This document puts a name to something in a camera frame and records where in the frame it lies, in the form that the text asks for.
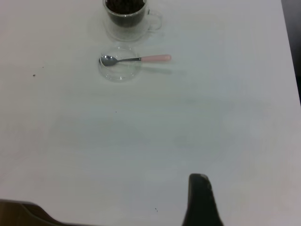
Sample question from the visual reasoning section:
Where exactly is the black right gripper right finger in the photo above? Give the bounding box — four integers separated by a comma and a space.
181, 173, 225, 226

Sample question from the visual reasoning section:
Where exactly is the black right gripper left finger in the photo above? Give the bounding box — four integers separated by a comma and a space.
0, 199, 95, 226

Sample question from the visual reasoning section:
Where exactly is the pink handled metal spoon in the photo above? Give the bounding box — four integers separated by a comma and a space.
98, 54, 172, 67

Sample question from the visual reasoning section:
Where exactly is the clear round glass lid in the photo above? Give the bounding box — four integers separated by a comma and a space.
98, 46, 142, 83

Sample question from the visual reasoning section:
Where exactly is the coffee beans heap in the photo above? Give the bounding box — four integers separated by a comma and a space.
105, 0, 145, 27

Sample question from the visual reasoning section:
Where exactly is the clear double-wall glass cup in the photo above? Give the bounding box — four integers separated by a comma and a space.
103, 0, 163, 42

